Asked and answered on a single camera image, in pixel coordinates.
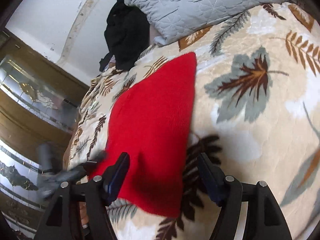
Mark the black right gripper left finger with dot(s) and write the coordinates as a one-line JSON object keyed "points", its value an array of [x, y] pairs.
{"points": [[61, 219]]}

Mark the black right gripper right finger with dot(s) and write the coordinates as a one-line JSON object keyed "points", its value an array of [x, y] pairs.
{"points": [[264, 219]]}

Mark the red and blue knit garment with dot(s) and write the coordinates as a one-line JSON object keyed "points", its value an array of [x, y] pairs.
{"points": [[151, 122]]}

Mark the black clothing pile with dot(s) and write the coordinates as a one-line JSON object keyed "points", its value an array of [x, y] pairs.
{"points": [[127, 36]]}

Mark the person right hand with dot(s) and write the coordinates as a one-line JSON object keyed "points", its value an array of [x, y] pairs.
{"points": [[83, 215]]}

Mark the wooden glass door cabinet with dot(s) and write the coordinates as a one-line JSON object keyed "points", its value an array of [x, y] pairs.
{"points": [[39, 104]]}

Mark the leaf patterned beige blanket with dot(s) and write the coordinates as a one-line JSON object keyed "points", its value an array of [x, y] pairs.
{"points": [[256, 111]]}

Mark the grey quilted pillow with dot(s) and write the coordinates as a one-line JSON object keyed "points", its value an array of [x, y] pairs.
{"points": [[175, 19]]}

